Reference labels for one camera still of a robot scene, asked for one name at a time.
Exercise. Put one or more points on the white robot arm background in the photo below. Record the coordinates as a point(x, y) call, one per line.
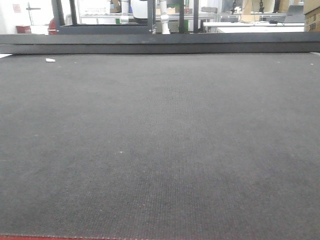
point(164, 17)

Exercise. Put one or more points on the cardboard box far right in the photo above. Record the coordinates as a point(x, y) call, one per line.
point(311, 11)

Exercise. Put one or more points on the dark grey carpet mat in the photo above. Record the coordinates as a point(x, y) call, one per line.
point(160, 147)

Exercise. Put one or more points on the stacked dark grey boards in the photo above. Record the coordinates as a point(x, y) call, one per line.
point(139, 44)

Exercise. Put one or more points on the white lab table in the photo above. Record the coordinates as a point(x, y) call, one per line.
point(253, 27)

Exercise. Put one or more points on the small white paper scrap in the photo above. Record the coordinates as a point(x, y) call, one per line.
point(50, 60)

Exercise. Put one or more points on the red box on shelf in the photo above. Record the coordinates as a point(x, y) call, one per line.
point(23, 29)

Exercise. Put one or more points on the black metal frame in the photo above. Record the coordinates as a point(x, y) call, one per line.
point(120, 17)

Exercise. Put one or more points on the red fire extinguisher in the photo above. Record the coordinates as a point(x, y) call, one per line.
point(52, 27)

